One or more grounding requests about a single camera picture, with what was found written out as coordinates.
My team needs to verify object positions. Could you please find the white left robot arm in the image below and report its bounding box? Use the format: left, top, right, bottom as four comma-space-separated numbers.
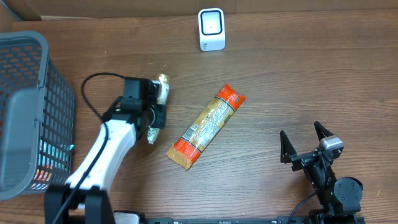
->
44, 74, 170, 223

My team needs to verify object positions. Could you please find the colourful packet in basket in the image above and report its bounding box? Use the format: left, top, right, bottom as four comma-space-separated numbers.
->
30, 140, 75, 190

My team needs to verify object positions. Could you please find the orange spaghetti packet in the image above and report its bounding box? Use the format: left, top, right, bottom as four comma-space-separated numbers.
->
166, 84, 246, 170

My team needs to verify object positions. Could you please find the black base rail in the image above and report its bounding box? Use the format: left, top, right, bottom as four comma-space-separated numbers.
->
113, 210, 366, 224

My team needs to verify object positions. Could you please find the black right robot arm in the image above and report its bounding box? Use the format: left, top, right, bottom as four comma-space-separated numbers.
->
280, 121, 365, 223

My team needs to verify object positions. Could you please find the white barcode scanner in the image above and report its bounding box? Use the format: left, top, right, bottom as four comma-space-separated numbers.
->
198, 7, 226, 52

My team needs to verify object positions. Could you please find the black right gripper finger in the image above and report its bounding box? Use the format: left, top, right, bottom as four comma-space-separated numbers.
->
314, 121, 333, 141
280, 130, 297, 164

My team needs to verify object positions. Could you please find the grey plastic mesh basket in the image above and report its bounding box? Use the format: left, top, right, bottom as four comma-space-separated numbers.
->
1, 30, 76, 200

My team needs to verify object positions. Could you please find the white tube gold cap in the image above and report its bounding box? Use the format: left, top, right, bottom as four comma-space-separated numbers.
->
147, 73, 170, 144

